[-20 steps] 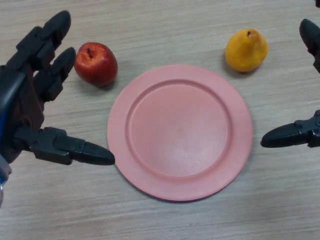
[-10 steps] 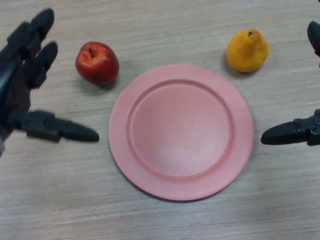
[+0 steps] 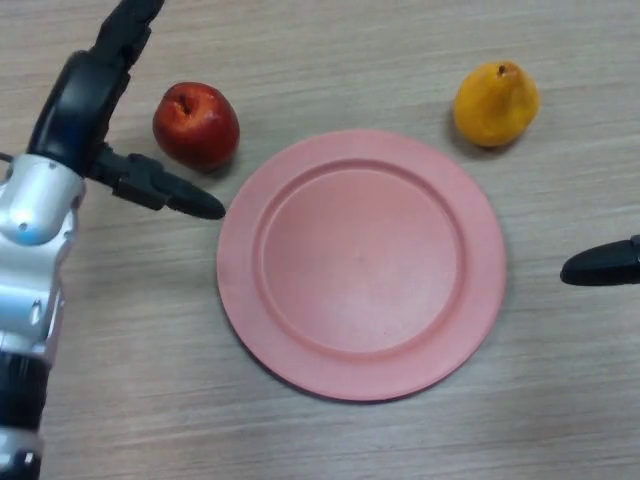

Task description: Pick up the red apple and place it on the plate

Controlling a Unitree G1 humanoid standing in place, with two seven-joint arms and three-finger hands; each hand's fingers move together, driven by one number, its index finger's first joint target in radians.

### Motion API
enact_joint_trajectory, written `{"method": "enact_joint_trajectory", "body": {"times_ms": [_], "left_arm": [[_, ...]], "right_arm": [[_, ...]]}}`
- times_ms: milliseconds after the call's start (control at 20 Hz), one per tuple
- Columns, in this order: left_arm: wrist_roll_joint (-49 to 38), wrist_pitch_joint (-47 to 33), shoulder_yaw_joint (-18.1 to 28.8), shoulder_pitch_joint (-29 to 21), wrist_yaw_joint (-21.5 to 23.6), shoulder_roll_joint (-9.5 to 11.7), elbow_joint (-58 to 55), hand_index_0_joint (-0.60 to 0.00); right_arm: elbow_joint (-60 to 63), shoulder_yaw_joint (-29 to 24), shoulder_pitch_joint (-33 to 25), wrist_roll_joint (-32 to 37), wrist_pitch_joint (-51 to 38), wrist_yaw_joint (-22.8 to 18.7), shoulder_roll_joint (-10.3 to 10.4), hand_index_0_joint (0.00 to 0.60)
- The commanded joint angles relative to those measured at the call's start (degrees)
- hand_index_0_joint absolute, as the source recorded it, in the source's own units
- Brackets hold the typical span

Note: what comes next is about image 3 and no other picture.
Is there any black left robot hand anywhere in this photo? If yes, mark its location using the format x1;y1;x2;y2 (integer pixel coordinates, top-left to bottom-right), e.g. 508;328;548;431
27;0;226;221

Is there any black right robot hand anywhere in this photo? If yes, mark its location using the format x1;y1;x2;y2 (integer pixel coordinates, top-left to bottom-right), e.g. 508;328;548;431
559;238;640;287

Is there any yellow pear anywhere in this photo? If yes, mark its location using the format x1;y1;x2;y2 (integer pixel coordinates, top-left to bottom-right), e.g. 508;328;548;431
453;60;542;149

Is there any red apple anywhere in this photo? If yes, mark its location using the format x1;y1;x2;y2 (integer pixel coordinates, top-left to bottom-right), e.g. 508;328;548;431
152;82;241;169

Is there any pink round plate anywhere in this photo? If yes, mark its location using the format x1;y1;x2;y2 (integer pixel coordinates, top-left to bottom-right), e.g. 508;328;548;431
215;128;509;404

